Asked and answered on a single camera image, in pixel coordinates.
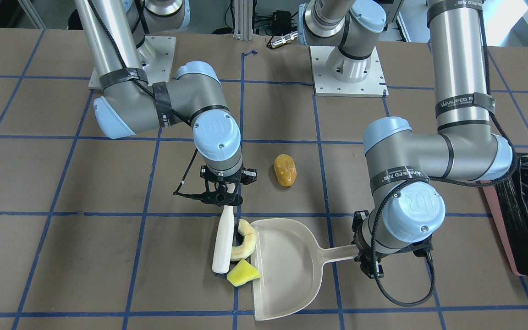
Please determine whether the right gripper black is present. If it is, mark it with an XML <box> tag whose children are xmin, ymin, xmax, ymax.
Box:
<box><xmin>174</xmin><ymin>166</ymin><xmax>257</xmax><ymax>205</ymax></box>

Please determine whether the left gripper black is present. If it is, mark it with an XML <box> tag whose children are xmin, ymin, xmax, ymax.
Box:
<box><xmin>352</xmin><ymin>210</ymin><xmax>433</xmax><ymax>279</ymax></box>

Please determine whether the curved melon rind piece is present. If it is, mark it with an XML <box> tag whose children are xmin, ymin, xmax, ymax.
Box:
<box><xmin>230</xmin><ymin>219</ymin><xmax>257</xmax><ymax>262</ymax></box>

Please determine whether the orange potato-like object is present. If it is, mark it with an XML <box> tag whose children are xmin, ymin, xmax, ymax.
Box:
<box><xmin>273</xmin><ymin>154</ymin><xmax>297</xmax><ymax>187</ymax></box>

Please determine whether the beige hand brush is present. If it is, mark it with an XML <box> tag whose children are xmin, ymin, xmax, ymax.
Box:
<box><xmin>212</xmin><ymin>205</ymin><xmax>235</xmax><ymax>274</ymax></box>

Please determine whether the beige dustpan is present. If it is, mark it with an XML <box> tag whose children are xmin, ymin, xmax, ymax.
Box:
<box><xmin>251</xmin><ymin>218</ymin><xmax>359</xmax><ymax>321</ymax></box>

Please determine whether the yellow green sponge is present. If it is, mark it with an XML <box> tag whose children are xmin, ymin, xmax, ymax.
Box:
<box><xmin>226</xmin><ymin>259</ymin><xmax>261</xmax><ymax>287</ymax></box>

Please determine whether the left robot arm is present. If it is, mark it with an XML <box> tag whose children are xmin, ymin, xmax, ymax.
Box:
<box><xmin>352</xmin><ymin>0</ymin><xmax>513</xmax><ymax>278</ymax></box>

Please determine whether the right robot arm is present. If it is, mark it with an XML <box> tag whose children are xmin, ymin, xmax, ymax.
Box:
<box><xmin>76</xmin><ymin>0</ymin><xmax>257</xmax><ymax>206</ymax></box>

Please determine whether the silver cylinder connector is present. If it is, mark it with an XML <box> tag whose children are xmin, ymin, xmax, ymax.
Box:
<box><xmin>266</xmin><ymin>31</ymin><xmax>299</xmax><ymax>50</ymax></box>

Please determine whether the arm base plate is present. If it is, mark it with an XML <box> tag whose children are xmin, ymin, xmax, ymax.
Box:
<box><xmin>88</xmin><ymin>36</ymin><xmax>176</xmax><ymax>90</ymax></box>
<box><xmin>309</xmin><ymin>46</ymin><xmax>389</xmax><ymax>98</ymax></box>

